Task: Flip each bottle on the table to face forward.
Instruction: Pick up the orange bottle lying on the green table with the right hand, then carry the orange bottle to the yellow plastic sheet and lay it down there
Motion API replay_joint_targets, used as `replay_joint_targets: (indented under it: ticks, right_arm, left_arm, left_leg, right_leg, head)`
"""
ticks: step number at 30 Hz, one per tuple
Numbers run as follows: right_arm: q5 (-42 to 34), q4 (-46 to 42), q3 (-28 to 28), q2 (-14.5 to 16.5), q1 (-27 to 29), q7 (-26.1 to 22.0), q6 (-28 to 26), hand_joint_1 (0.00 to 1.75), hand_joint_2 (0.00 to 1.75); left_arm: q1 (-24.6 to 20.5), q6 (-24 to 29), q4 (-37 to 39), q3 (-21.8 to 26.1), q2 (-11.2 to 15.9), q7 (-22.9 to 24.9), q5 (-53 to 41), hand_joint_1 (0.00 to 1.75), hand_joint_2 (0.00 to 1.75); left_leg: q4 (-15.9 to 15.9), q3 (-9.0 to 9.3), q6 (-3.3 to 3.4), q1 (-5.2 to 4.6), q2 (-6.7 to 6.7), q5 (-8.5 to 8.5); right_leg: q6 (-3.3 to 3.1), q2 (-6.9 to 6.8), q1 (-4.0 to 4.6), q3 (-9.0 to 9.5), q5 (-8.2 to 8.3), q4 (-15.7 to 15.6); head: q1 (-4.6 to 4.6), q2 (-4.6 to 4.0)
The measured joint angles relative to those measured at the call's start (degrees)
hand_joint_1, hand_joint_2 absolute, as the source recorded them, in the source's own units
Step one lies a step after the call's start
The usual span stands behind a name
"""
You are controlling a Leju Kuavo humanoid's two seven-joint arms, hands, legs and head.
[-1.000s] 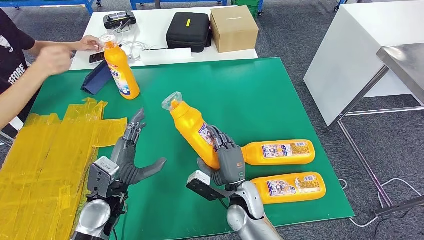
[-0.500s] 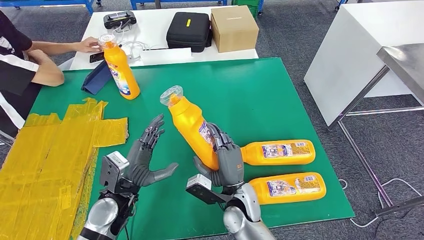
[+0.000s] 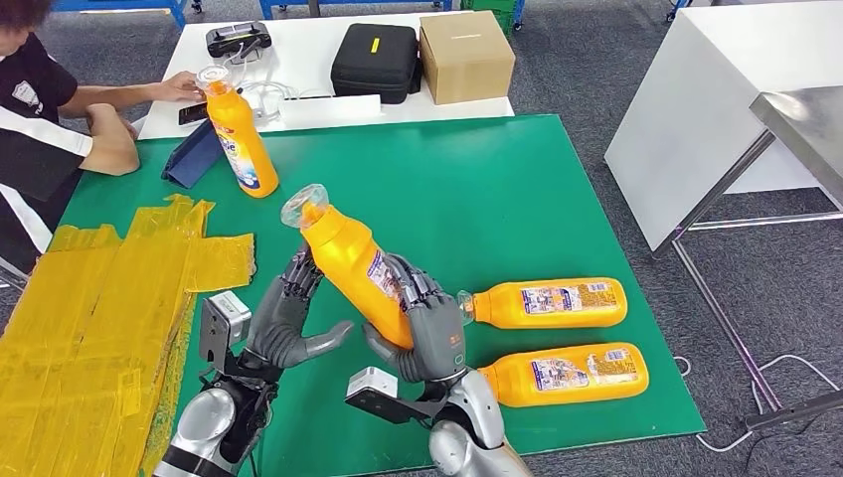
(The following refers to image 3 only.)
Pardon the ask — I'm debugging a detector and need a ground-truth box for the black handheld controller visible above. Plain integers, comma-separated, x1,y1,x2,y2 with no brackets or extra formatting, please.
205,21,272,60

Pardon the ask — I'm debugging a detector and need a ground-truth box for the large white table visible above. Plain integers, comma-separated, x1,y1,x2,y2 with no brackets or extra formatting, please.
603,0,843,252

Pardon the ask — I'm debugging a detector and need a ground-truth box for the tablet in blue case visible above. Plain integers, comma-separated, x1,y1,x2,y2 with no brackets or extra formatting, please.
161,118,226,190

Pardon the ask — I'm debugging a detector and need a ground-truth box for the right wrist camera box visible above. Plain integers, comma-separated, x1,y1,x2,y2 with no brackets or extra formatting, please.
344,366,455,426

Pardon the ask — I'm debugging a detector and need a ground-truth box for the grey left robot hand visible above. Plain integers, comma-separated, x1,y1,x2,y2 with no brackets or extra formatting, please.
245,244,356,370

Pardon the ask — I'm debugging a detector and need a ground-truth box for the stainless steel table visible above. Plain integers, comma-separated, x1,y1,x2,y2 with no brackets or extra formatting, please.
648,85,843,432

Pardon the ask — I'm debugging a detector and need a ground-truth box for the green table mat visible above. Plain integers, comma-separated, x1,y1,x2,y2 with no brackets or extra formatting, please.
58,113,707,477

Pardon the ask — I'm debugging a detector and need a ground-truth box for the person's left hand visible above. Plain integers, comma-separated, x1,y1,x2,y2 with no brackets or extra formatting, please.
152,71,207,103

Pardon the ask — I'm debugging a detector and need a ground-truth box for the cardboard box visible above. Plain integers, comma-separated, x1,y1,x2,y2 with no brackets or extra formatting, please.
419,10,516,106

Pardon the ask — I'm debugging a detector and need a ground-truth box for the orange detergent bottle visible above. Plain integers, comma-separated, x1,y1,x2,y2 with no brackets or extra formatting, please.
455,276,629,330
477,342,651,408
195,64,280,200
280,183,417,351

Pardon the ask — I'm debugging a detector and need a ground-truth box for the white floor cable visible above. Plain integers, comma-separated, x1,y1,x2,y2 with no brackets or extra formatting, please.
671,352,841,454

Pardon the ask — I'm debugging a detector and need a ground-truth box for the green plastic crate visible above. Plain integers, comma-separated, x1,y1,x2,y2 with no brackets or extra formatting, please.
459,0,516,34

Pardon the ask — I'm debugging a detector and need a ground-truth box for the smartphone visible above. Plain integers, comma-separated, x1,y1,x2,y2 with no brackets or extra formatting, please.
177,101,211,127

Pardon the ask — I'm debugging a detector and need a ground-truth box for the white charger cable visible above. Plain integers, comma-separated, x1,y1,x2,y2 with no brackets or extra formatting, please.
220,39,301,108

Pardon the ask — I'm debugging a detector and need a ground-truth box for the person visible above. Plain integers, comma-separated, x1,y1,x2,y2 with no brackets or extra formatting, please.
0,0,207,278

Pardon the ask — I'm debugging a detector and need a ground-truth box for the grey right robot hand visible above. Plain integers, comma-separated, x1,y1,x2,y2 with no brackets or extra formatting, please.
362,252,467,385

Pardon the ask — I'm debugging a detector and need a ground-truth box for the black carry case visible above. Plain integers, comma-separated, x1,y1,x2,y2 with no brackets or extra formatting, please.
329,23,422,105

